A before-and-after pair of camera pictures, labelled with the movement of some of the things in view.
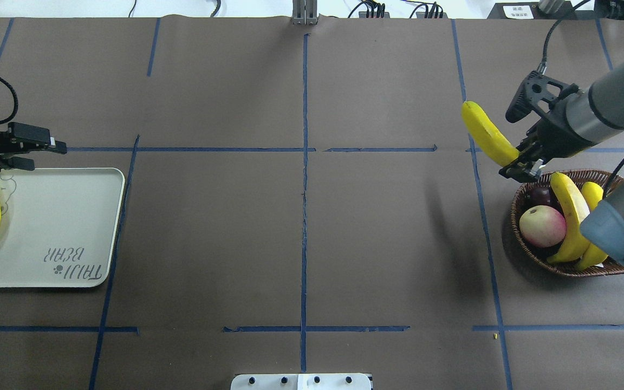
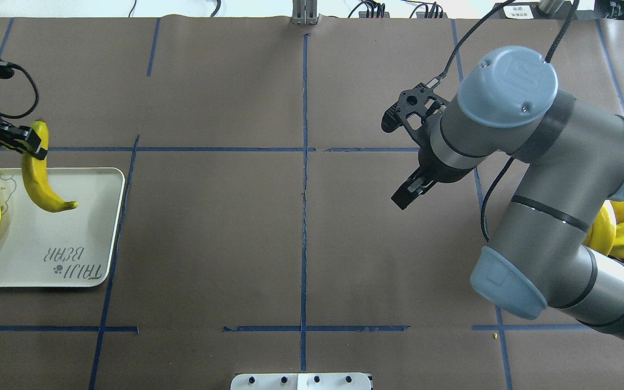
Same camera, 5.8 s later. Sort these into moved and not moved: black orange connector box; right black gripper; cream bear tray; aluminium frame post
Moved: right black gripper
Not moved: cream bear tray; black orange connector box; aluminium frame post
